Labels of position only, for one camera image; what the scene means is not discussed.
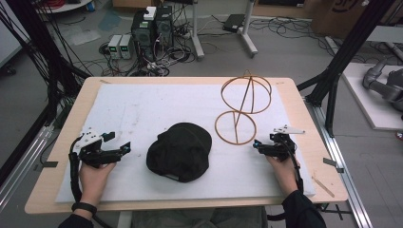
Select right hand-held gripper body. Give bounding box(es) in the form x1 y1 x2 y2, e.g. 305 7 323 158
264 124 306 162

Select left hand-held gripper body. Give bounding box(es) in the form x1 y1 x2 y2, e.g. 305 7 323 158
76 127 123 169

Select person's right hand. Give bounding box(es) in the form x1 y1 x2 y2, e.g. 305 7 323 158
265 154 300 198

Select person's left hand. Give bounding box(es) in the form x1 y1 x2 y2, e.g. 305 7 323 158
78 161 117 207

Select black tape piece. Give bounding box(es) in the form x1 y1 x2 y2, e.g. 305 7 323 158
32 161 60 173
322 157 345 174

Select black wristband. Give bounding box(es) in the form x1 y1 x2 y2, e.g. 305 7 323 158
70 201 98 217

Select black cap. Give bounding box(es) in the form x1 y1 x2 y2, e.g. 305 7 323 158
145 122 213 184

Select thin wooden stick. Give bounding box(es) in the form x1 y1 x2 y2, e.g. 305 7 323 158
311 175 336 199

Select white foam mat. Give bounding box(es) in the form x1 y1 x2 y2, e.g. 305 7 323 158
54 82 317 204

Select person's legs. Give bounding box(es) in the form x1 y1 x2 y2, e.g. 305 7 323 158
130 206 269 228

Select grey power supply unit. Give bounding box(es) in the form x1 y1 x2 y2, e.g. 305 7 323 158
107 33 124 60
119 33 133 61

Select white board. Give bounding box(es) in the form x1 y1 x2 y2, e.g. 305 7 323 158
341 62 403 131

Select black computer tower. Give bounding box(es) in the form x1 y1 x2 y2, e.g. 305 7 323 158
130 9 157 63
154 5 175 48

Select white metal stand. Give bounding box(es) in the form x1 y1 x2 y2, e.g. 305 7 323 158
188 0 259 63

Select black box on floor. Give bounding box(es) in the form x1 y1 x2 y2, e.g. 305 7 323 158
221 12 247 34

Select white device on tower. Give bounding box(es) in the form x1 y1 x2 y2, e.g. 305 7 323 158
143 5 158 21

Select cardboard box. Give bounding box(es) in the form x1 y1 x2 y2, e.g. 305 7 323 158
311 0 403 31

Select wire hat stand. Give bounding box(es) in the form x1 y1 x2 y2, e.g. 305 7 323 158
214 69 274 146

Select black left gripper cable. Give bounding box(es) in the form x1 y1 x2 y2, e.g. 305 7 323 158
67 135 84 203

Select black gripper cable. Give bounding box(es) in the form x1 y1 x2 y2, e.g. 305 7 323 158
283 139 305 195
67 135 84 203

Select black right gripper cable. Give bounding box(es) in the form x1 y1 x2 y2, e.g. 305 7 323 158
283 139 305 195

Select aluminium rail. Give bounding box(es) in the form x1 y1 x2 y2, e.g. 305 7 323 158
0 124 55 213
303 96 374 228

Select tangle of floor cables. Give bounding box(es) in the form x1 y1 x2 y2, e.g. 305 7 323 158
98 6 203 78

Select black metal frame post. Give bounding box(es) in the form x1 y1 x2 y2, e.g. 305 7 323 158
296 0 397 138
0 0 93 188

